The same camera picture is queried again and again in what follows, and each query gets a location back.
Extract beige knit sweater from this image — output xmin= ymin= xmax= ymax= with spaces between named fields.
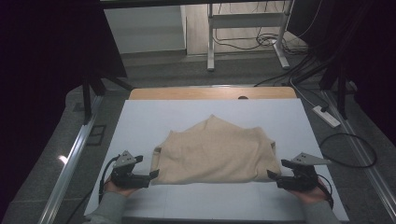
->
xmin=151 ymin=114 xmax=283 ymax=185

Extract grey panel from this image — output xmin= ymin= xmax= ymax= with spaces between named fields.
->
xmin=104 ymin=5 xmax=188 ymax=55

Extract white power strip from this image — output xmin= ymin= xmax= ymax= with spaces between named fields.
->
xmin=312 ymin=105 xmax=342 ymax=129

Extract person's left hand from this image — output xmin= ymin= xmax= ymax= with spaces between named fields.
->
xmin=104 ymin=177 xmax=139 ymax=198

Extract wooden table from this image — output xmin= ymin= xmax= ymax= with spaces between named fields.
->
xmin=128 ymin=86 xmax=298 ymax=101

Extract white power strip cable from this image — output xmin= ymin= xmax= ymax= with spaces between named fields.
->
xmin=289 ymin=77 xmax=318 ymax=108

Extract bundle of black cables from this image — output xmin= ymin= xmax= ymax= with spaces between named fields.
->
xmin=253 ymin=52 xmax=325 ymax=88

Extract black stand legs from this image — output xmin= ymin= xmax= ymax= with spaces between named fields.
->
xmin=81 ymin=74 xmax=135 ymax=125
xmin=319 ymin=62 xmax=350 ymax=121

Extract white table board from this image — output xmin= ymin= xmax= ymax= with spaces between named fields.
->
xmin=83 ymin=98 xmax=350 ymax=222

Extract metal floor rail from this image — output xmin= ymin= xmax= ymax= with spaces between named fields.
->
xmin=36 ymin=95 xmax=105 ymax=224
xmin=321 ymin=90 xmax=396 ymax=222

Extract black looped floor cable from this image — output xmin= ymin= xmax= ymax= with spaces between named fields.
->
xmin=318 ymin=133 xmax=378 ymax=169

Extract white metal stand frame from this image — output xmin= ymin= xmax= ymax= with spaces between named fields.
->
xmin=206 ymin=0 xmax=295 ymax=72

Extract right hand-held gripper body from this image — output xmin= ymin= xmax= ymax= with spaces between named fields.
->
xmin=276 ymin=152 xmax=332 ymax=191

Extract dark curtain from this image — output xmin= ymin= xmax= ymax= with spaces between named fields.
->
xmin=288 ymin=0 xmax=396 ymax=147
xmin=0 ymin=0 xmax=128 ymax=206

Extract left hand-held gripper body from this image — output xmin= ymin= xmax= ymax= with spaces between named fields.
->
xmin=110 ymin=150 xmax=151 ymax=189

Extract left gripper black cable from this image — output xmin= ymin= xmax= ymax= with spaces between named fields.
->
xmin=64 ymin=154 xmax=121 ymax=224

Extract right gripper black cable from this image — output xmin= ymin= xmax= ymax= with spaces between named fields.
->
xmin=317 ymin=174 xmax=334 ymax=209

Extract tangle of thin cables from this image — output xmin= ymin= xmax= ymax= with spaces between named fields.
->
xmin=213 ymin=0 xmax=310 ymax=56

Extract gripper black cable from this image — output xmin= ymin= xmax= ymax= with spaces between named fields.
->
xmin=64 ymin=154 xmax=121 ymax=224
xmin=317 ymin=174 xmax=334 ymax=209

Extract person's right hand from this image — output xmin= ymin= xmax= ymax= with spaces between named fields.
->
xmin=289 ymin=176 xmax=330 ymax=205

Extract dark floor socket cover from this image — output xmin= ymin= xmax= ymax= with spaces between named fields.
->
xmin=86 ymin=124 xmax=107 ymax=147

